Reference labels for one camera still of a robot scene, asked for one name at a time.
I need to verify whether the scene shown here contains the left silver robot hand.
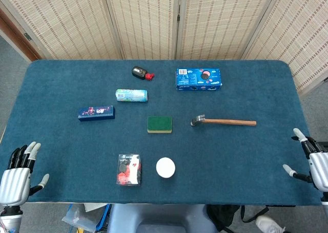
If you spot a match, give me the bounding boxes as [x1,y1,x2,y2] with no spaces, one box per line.
[0,141,50,207]

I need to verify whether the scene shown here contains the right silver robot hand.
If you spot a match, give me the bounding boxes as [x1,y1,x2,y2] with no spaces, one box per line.
[282,128,328,193]

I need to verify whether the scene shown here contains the wooden handle claw hammer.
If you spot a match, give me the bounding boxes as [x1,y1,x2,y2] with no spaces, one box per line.
[190,113,257,128]

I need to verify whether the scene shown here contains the green and yellow sponge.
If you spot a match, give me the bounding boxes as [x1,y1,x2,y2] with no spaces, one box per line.
[147,115,173,134]

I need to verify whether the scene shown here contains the blue carpet table cover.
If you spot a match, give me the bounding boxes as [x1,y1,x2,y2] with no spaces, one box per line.
[0,59,325,206]

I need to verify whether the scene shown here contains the white shoe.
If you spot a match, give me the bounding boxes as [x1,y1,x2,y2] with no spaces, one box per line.
[255,215,286,233]

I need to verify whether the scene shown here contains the dark blue long box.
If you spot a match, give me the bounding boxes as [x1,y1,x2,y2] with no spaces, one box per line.
[77,105,115,122]

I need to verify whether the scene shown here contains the clear box with red pieces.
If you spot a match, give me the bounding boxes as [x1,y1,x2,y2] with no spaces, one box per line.
[116,154,142,186]

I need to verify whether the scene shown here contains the woven bamboo screen panel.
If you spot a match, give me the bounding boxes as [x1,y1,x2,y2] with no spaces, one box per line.
[0,0,123,61]
[242,0,328,97]
[102,0,180,60]
[175,0,279,61]

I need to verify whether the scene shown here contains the blue-grey chair seat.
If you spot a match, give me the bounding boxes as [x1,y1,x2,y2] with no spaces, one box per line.
[107,204,218,233]

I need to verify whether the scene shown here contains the blue Oreo cookie box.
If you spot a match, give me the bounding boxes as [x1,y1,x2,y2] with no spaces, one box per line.
[175,68,223,91]

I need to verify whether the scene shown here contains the black bottle with red cap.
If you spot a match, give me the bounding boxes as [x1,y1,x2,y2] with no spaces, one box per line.
[131,66,155,81]

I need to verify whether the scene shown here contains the black bag with straps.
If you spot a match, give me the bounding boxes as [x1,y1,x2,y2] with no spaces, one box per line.
[206,204,270,233]

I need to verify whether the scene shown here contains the brown wooden door frame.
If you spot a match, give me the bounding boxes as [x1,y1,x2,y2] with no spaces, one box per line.
[0,9,42,62]

